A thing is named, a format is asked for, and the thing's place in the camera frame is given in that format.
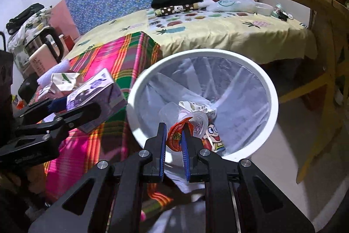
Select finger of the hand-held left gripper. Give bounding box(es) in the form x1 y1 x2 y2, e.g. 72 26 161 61
12 97 68 125
14 102 102 142

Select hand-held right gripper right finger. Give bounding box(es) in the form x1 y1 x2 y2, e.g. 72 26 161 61
182 124 315 233

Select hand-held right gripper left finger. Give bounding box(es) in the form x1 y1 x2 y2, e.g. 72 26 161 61
29 122 167 233

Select orange snack wrapper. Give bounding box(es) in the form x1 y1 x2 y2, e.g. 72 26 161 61
167 117 208 153

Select white paper wrapper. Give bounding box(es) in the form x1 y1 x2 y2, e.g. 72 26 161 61
38 72 82 99

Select purple drink carton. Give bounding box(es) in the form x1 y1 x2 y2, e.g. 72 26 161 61
66 68 128 133

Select white round trash bin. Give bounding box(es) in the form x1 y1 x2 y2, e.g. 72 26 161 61
126 49 279 194

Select black suitcase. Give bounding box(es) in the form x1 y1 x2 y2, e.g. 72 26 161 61
18 75 40 104

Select cartoon print wrapper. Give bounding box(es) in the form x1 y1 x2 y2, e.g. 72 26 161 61
178 100 227 154

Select clear plastic cup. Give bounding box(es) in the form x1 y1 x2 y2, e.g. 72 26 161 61
159 102 209 140

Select pink electric kettle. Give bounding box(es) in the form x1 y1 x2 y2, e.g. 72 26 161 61
24 26 65 78

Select pink green plaid tablecloth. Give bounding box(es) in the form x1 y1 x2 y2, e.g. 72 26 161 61
30 32 175 212

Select clear plastic bin liner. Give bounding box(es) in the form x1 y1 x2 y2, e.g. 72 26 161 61
142 57 268 155

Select pineapple print bedding pile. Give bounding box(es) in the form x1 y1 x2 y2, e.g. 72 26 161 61
7 6 53 70

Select black bundled cloth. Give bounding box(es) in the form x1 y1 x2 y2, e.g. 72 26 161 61
6 4 44 32

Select yellow pineapple bedsheet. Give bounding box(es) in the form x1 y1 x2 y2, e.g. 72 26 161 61
64 8 318 66

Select brown polka dot cloth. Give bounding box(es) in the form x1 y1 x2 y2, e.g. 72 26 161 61
154 2 211 17

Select white plastic bag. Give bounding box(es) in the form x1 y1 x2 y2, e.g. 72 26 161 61
206 0 273 17

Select small glass bottle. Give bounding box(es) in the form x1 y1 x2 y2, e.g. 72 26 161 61
271 4 284 18

